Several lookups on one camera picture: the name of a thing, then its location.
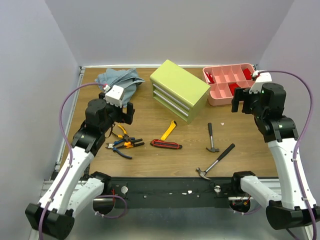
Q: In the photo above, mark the red white striped cloth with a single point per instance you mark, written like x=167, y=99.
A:
x=209, y=77

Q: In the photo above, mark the yellow utility knife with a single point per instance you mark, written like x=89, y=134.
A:
x=172, y=126

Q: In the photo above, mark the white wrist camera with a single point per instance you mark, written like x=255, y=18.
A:
x=114, y=95
x=259, y=79

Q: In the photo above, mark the large black claw hammer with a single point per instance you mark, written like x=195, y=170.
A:
x=203, y=174

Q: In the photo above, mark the green metal tool chest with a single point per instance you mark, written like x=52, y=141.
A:
x=179, y=90

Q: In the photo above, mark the red item in tray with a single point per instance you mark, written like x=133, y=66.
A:
x=233, y=87

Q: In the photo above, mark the blue grey cloth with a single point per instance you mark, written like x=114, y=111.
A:
x=129, y=80

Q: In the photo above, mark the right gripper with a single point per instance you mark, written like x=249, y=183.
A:
x=244, y=100

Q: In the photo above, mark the pink divided organizer tray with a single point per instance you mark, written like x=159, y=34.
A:
x=223, y=75

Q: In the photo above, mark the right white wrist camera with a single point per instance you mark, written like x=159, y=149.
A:
x=259, y=79

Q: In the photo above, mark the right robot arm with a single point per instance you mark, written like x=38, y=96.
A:
x=295, y=206

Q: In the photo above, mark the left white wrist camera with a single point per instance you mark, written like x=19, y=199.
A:
x=114, y=95

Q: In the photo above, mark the red black utility knife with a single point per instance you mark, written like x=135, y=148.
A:
x=165, y=145

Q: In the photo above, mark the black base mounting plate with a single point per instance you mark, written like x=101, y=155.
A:
x=172, y=192

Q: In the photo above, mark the orange black handled pliers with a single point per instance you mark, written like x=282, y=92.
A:
x=132, y=143

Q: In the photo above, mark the small black claw hammer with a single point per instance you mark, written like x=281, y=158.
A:
x=212, y=148

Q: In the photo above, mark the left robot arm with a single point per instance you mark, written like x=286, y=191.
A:
x=54, y=214

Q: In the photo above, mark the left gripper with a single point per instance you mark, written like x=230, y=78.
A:
x=124, y=117

